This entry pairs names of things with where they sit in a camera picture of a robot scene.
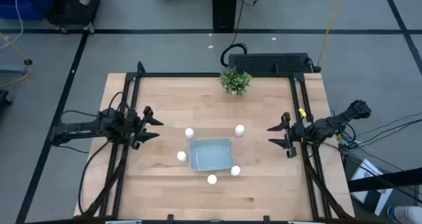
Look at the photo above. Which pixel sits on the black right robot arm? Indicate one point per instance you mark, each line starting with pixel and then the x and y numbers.
pixel 329 123

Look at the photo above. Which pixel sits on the black aluminium table frame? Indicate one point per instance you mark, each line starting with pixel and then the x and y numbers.
pixel 184 74

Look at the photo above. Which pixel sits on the black metal bar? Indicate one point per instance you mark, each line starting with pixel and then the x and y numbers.
pixel 384 179

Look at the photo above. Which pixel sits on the grey blue flat object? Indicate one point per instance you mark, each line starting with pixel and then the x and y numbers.
pixel 13 69

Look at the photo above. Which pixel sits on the black caster foot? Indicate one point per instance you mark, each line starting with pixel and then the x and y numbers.
pixel 4 97

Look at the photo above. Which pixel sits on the black rectangular pillar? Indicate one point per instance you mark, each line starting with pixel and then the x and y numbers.
pixel 225 7

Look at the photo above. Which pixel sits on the black wheeled cart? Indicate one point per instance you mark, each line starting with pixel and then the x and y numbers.
pixel 74 6

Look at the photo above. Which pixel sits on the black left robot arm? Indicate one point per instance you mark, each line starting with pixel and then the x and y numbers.
pixel 82 129

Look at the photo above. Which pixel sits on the yellow tag on arm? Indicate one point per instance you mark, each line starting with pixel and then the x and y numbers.
pixel 302 112

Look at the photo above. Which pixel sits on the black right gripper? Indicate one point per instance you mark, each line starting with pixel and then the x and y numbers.
pixel 300 131

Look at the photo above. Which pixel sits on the white printed cardboard box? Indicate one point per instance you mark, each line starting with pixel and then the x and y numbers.
pixel 366 171

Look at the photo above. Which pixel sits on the small green potted plant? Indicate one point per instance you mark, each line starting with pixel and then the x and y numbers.
pixel 234 81

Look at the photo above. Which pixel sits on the person's shoe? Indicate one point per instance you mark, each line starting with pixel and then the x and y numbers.
pixel 405 214

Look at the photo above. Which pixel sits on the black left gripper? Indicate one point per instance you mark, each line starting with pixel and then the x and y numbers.
pixel 134 126

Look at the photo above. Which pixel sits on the black perforated computer case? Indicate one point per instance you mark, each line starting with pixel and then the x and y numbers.
pixel 263 62

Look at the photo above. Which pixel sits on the blue plastic bin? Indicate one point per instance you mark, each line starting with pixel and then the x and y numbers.
pixel 23 1

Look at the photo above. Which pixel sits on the pale grey plastic basket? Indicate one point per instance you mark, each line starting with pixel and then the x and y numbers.
pixel 211 155

